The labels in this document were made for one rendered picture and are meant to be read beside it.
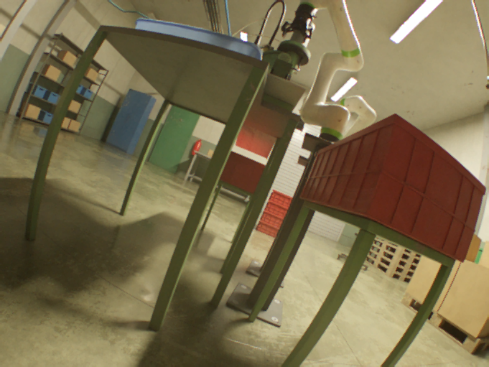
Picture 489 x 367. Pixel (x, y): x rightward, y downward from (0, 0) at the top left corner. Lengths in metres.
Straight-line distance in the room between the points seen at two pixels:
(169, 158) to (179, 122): 1.16
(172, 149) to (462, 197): 6.91
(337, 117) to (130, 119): 6.75
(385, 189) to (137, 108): 7.24
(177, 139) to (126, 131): 1.69
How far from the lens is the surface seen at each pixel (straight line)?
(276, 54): 1.46
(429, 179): 0.54
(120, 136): 7.47
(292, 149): 6.79
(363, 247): 0.48
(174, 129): 7.16
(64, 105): 0.98
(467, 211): 0.68
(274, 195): 3.35
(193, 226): 0.64
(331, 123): 1.18
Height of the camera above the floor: 0.59
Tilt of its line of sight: level
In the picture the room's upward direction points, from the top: 23 degrees clockwise
